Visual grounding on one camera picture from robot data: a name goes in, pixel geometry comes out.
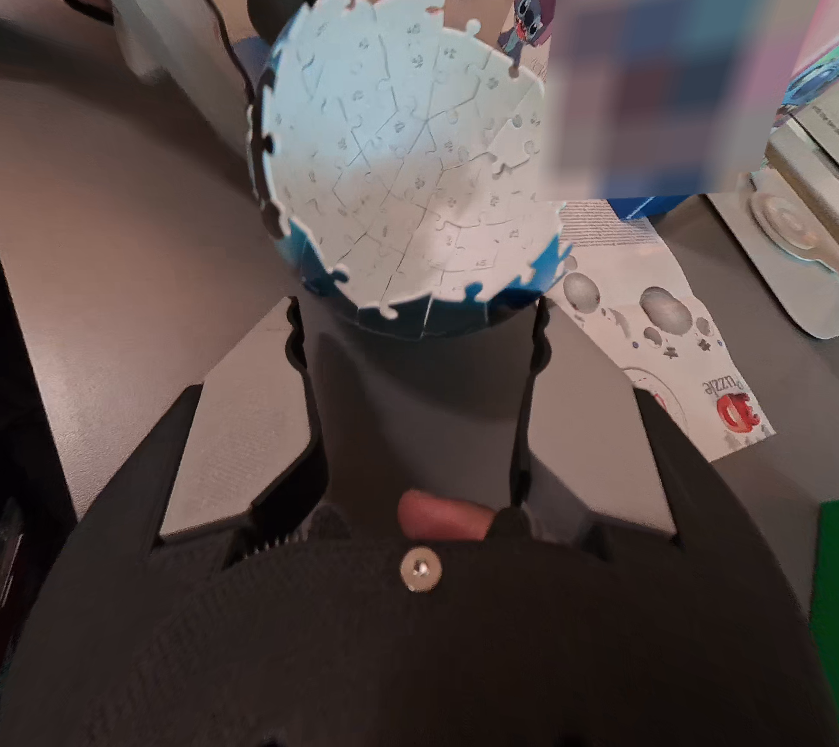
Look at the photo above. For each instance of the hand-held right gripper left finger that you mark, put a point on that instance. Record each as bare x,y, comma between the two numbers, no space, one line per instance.
242,445

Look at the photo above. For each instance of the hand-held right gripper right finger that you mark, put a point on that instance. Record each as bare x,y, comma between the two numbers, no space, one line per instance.
590,452

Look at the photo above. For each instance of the blue puzzle ball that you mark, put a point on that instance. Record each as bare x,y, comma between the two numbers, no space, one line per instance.
406,170

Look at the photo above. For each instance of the printed puzzle box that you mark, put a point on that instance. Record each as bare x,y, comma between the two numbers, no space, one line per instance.
524,19

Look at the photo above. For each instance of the person's right hand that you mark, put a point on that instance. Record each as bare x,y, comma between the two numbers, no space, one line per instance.
446,517

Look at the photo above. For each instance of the white instruction leaflet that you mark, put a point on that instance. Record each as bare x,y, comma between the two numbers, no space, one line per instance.
655,314

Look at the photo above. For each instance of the green plastic crate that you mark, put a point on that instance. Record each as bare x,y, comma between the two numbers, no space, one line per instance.
827,596

